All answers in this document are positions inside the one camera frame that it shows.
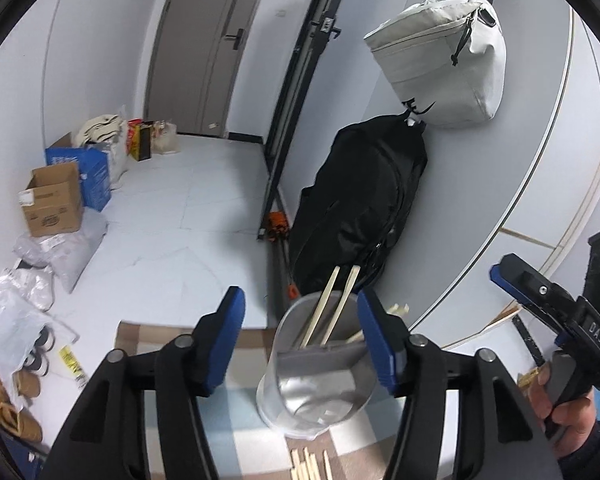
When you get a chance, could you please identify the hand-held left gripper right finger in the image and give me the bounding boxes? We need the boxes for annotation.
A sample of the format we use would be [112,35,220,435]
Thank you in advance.
[356,287,566,480]

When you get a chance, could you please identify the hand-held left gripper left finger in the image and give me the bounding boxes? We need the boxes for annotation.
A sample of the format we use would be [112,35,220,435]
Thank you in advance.
[40,286,247,480]

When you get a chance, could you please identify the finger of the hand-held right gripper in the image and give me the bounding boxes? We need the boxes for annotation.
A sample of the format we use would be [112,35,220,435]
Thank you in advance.
[489,265,562,329]
[500,253,579,319]

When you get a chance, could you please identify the white grey utensil holder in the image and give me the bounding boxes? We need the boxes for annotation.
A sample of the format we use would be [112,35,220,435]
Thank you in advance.
[256,292,381,438]

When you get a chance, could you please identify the pile of wooden chopsticks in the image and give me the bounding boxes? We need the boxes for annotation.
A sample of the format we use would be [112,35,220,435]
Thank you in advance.
[289,447,333,480]

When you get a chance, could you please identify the person's right forearm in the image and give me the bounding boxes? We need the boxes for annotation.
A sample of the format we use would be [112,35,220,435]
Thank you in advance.
[555,420,600,480]

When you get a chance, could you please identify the person's right hand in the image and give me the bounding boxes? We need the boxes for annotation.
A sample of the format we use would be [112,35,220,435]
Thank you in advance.
[530,366,600,457]

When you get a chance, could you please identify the plaid tablecloth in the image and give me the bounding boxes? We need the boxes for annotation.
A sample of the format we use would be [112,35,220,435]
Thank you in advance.
[114,320,396,480]

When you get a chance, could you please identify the orange black tool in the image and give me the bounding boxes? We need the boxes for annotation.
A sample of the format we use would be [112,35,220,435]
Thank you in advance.
[259,211,290,242]

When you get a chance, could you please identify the black backpack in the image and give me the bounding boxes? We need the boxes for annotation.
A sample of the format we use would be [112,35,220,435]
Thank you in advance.
[287,114,428,298]

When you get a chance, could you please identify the yellow label packet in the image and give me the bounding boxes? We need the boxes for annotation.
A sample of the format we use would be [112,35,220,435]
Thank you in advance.
[59,347,88,386]

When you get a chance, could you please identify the white plastic bag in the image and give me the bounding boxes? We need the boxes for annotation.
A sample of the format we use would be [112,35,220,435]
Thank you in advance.
[14,207,108,293]

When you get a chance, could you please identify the brown slipper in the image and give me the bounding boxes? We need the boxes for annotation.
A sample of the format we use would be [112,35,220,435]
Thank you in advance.
[12,369,43,398]
[0,377,45,445]

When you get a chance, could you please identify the clear bag of shoes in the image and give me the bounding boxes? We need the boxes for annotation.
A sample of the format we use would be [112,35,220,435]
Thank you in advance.
[0,305,81,377]

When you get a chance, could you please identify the crumpled clear plastic bag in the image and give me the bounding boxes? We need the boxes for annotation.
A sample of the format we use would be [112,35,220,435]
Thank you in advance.
[0,267,56,311]

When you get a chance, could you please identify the blue box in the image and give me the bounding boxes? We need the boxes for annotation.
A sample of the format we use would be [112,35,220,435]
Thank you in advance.
[45,132,113,212]

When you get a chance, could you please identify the yellow black box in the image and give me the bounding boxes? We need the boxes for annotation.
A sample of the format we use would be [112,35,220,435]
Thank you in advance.
[130,122,156,162]

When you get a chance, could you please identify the brown cardboard box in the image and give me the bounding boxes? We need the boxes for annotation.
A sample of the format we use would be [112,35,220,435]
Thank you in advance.
[19,161,85,237]

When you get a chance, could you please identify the red snack packet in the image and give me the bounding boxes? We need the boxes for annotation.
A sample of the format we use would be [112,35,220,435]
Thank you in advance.
[126,119,143,153]

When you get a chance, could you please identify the light grey bag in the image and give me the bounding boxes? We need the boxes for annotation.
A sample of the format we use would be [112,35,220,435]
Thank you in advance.
[364,0,507,128]

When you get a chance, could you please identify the cream cloth bag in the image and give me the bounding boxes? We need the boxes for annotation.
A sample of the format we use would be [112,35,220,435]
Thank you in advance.
[72,114,126,148]

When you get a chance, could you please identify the black tripod with orange clamps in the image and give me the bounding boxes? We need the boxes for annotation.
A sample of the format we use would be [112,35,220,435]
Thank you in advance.
[256,0,358,243]

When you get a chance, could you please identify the grey door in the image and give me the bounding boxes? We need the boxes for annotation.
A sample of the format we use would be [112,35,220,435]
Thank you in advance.
[144,0,267,138]

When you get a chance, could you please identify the long handled tool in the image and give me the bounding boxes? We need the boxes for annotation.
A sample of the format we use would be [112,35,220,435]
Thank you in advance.
[271,239,302,313]

